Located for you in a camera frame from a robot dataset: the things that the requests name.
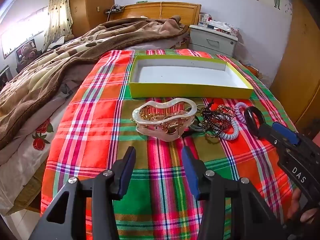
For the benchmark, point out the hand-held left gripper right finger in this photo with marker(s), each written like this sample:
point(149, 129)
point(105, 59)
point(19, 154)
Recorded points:
point(188, 166)

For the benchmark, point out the brown teddy bear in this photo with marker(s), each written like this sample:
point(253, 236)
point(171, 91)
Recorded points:
point(27, 51)

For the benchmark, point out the wooden headboard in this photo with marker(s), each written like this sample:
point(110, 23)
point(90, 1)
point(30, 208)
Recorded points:
point(175, 11)

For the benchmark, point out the brown patterned blanket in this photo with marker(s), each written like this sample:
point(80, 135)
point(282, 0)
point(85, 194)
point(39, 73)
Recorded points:
point(50, 67)

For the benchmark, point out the dotted curtain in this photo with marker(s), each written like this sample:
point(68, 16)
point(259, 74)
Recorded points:
point(58, 10)

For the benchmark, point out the yellow cardboard box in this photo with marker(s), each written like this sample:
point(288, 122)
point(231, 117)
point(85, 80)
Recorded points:
point(187, 90)

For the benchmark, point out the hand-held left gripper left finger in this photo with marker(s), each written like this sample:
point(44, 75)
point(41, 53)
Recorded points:
point(130, 160)

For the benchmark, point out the person's right hand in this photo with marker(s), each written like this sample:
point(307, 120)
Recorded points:
point(294, 206)

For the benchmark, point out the power strip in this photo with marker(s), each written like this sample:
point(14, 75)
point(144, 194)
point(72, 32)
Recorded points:
point(112, 10)

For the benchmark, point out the cream hair claw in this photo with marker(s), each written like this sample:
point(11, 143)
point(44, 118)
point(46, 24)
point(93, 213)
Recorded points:
point(162, 130)

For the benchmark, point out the plaid cloth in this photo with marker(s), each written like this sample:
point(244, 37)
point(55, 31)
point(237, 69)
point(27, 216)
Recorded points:
point(100, 130)

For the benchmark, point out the window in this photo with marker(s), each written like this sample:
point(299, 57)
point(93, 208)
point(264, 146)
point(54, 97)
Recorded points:
point(20, 30)

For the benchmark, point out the black hair clip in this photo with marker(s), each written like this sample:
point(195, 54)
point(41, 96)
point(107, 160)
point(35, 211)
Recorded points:
point(250, 121)

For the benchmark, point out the pile of nightstand clutter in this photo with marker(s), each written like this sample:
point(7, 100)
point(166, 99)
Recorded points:
point(220, 26)

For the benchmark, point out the wooden door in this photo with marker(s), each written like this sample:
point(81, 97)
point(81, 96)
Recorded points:
point(300, 67)

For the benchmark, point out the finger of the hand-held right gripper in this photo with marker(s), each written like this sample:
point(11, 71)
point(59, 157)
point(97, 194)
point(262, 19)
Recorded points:
point(268, 133)
point(285, 131)

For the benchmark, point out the grey nightstand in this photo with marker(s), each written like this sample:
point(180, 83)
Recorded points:
point(212, 42)

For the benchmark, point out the wooden wardrobe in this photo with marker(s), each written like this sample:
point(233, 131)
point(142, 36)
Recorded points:
point(92, 0)

